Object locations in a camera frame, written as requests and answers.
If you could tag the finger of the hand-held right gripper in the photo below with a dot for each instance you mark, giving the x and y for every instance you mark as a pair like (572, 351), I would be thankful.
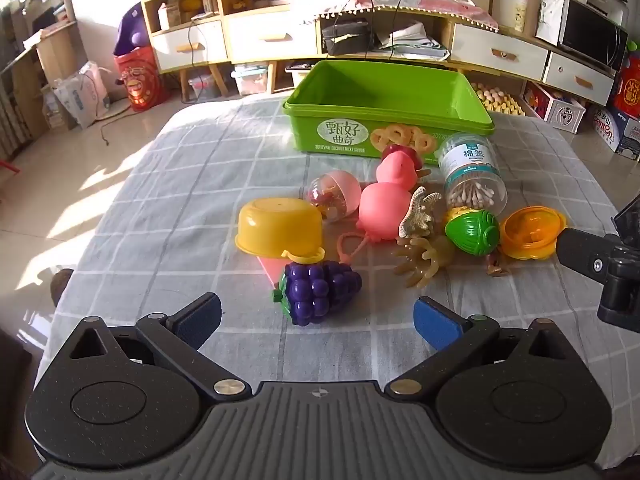
(580, 252)

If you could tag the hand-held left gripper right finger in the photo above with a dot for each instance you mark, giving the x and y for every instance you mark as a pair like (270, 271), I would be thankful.
(436, 323)

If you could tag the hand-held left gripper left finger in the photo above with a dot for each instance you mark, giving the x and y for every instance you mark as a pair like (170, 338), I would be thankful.
(199, 318)

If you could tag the orange toy pot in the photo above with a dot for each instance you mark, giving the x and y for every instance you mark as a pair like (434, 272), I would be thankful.
(530, 232)

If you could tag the pink block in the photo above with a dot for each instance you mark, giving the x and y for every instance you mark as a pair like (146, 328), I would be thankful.
(272, 270)

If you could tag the green round toy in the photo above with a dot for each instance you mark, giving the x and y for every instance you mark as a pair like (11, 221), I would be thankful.
(472, 232)

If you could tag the purple grape toy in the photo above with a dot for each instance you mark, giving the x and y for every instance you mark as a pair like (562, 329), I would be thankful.
(315, 290)

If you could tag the yellow plastic toy bowl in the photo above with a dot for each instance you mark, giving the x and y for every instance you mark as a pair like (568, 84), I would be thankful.
(277, 225)

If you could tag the pink rubber duck toy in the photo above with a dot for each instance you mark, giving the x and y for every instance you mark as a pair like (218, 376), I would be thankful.
(382, 207)

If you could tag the clear cotton swab jar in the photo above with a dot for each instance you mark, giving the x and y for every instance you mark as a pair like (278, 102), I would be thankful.
(472, 170)

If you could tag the pink capsule egg toy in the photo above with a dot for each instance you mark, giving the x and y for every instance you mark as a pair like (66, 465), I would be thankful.
(340, 190)

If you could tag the green plastic storage box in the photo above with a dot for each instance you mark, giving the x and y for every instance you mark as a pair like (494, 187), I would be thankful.
(385, 90)

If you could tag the tan rubber octopus toy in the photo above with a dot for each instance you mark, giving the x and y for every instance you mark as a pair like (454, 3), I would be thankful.
(425, 260)

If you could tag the small brown figure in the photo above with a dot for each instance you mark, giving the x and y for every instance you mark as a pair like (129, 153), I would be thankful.
(496, 266)

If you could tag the beige dinosaur figure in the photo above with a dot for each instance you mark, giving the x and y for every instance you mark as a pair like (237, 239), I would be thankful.
(417, 215)

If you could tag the grey checked bed sheet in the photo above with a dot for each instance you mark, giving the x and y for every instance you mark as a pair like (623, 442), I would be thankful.
(175, 195)

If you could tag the blue and white carton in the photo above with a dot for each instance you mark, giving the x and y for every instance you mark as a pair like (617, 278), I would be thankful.
(617, 130)

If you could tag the white and red carton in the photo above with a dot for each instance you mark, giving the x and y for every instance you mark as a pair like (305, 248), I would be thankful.
(555, 107)

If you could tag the red gift box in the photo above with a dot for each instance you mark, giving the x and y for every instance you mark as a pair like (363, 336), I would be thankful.
(629, 92)

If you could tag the tray of eggs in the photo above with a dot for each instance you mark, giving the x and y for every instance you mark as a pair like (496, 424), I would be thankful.
(495, 99)

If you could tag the black microwave oven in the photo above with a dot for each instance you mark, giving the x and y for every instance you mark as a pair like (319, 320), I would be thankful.
(590, 40)

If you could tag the clear storage bin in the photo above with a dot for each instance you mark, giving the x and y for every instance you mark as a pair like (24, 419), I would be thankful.
(300, 74)
(252, 79)
(202, 86)

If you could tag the red printed bag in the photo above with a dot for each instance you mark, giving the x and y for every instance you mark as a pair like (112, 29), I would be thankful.
(137, 82)

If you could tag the white plastic bag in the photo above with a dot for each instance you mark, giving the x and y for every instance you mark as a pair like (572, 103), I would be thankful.
(80, 95)

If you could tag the stack of papers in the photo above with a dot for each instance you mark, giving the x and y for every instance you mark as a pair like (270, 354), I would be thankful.
(412, 40)

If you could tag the wooden cabinet with white drawers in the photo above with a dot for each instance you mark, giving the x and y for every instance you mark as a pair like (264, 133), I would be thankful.
(270, 35)

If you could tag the purple plush toy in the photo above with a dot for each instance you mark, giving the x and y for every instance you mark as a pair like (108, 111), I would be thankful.
(130, 30)

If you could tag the black bag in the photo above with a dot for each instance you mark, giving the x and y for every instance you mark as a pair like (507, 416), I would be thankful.
(347, 37)

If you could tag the pink trimmed cloth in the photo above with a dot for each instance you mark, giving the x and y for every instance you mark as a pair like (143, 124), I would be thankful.
(400, 2)

